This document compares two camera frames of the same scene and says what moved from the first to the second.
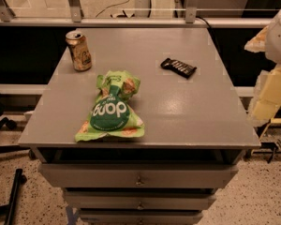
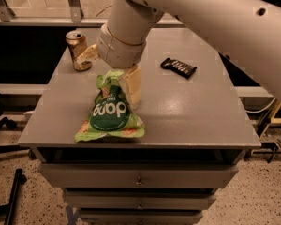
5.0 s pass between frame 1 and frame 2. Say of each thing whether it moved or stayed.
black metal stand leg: stayed
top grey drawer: stayed
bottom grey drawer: stayed
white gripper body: moved
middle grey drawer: stayed
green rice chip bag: stayed
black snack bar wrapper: stayed
